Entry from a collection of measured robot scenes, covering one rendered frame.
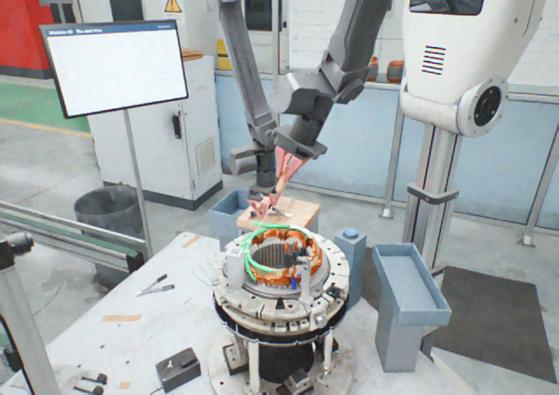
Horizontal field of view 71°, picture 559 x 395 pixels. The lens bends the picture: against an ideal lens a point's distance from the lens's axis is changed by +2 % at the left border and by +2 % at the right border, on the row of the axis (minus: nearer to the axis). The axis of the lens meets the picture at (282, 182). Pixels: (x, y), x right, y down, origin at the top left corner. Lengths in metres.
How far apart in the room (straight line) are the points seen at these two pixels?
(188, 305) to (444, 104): 0.94
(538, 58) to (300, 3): 1.57
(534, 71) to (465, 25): 2.01
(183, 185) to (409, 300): 2.56
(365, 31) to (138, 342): 1.01
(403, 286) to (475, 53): 0.55
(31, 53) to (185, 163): 1.95
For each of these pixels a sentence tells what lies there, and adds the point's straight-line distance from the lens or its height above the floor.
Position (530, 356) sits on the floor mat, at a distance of 2.51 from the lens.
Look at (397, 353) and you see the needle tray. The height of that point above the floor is 0.85.
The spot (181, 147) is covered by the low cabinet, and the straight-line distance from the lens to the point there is 3.17.
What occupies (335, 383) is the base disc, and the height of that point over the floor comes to 0.80.
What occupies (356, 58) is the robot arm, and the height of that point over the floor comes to 1.58.
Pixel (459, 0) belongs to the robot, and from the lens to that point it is 0.99.
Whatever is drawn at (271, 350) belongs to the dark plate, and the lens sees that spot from 1.18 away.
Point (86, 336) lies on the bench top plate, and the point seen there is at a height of 0.78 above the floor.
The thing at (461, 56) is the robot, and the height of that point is 1.55.
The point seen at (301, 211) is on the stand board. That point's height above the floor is 1.06.
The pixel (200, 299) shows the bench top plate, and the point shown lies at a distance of 1.35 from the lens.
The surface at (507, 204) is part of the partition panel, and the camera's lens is 3.30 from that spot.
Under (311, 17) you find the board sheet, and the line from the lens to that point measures 3.06.
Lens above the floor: 1.68
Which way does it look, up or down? 26 degrees down
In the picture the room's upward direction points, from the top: straight up
